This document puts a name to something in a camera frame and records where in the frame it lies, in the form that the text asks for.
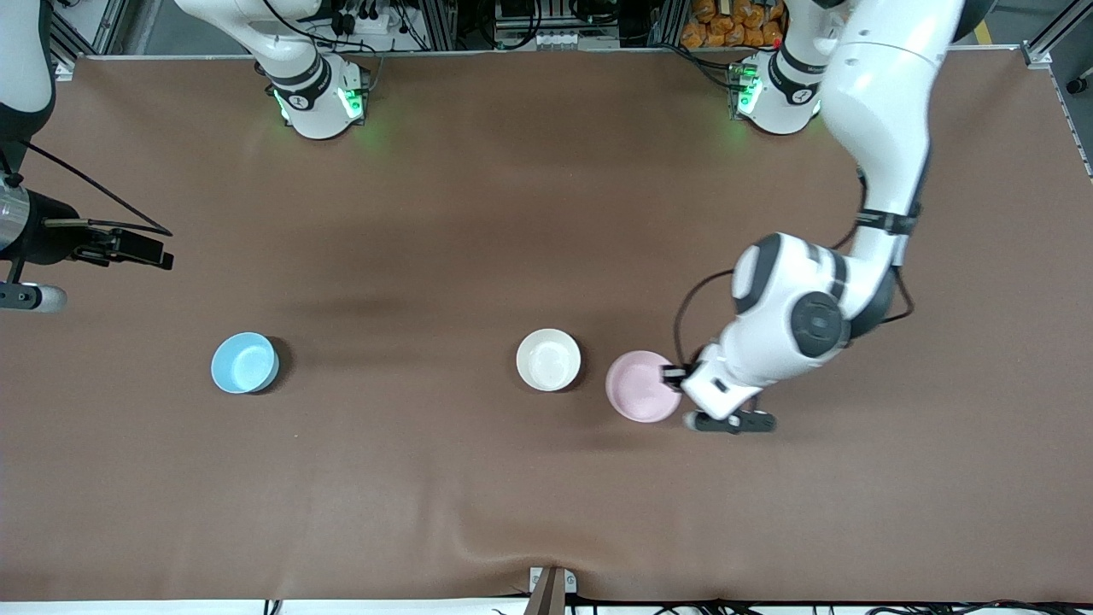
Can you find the light blue plastic bowl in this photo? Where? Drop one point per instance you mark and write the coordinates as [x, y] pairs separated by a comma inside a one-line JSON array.
[[245, 363]]

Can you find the aluminium frame profile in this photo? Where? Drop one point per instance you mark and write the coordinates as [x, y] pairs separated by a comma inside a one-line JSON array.
[[1055, 34], [85, 26]]

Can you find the white plastic bowl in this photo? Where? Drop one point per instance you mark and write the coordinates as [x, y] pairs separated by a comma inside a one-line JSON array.
[[548, 360]]

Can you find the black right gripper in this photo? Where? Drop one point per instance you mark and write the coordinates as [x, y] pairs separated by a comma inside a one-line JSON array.
[[53, 238]]

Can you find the pink plastic bowl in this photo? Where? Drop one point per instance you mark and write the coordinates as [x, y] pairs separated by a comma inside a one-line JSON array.
[[636, 389]]

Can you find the metal table clamp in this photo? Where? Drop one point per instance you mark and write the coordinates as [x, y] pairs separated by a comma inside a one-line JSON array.
[[551, 589]]

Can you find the orange snack packets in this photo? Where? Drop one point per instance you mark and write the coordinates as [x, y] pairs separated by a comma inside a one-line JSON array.
[[734, 21]]

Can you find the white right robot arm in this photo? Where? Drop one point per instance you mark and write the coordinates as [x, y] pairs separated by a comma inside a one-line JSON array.
[[299, 51]]

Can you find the brown table mat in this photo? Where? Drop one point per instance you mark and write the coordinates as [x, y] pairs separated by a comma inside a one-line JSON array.
[[427, 213]]

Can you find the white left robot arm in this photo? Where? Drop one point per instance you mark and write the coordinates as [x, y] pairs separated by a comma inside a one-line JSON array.
[[879, 111]]

